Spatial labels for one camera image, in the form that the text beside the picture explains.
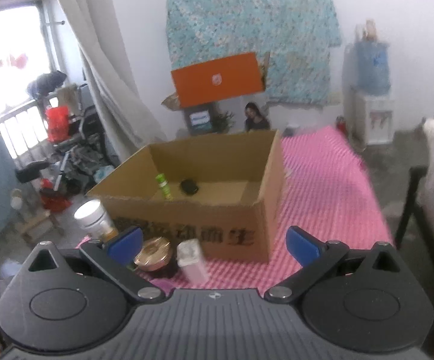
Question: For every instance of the red plastic bag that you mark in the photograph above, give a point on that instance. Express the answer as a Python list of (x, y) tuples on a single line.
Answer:
[(57, 123)]

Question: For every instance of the grey curtain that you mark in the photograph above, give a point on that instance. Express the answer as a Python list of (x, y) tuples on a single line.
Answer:
[(128, 122)]

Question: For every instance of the gold lid dark jar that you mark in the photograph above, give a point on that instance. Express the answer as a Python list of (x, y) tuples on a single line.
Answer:
[(157, 258)]

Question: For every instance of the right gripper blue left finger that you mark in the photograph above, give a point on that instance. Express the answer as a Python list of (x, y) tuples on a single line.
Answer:
[(110, 261)]

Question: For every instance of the red floor bag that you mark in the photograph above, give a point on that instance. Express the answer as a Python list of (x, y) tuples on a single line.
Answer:
[(52, 200)]

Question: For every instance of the white lid supplement bottle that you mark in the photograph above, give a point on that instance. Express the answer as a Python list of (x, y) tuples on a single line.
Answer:
[(95, 220)]

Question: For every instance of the orange Philips appliance box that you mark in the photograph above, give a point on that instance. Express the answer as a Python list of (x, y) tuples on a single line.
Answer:
[(199, 87)]

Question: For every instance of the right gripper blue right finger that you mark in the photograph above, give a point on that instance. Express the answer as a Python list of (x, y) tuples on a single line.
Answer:
[(317, 259)]

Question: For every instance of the black oval object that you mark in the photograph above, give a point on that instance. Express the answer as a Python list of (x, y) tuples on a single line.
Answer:
[(189, 187)]

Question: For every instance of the small wooden stool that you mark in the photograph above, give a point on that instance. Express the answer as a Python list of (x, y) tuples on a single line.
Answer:
[(32, 229)]

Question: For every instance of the brown cardboard box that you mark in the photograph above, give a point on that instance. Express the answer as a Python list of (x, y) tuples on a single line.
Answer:
[(234, 215)]

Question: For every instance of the dark chair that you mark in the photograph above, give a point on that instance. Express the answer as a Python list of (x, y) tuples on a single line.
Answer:
[(419, 209)]

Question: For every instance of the white power adapter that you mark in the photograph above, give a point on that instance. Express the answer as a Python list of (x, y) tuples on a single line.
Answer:
[(191, 261)]

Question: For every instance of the teal floral wall cloth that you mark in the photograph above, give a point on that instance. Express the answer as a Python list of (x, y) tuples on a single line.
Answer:
[(294, 36)]

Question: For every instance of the pink checkered tablecloth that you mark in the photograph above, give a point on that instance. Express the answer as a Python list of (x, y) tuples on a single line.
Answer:
[(327, 193)]

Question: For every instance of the blue water jug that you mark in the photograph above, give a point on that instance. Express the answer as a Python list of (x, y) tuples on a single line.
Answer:
[(372, 61)]

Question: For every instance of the wheelchair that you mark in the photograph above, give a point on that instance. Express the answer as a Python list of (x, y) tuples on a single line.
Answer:
[(88, 151)]

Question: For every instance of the white water dispenser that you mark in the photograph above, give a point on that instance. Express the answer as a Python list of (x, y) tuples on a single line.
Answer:
[(369, 118)]

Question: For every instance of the red thermos bottle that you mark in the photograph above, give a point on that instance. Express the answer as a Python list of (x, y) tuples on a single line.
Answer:
[(341, 125)]

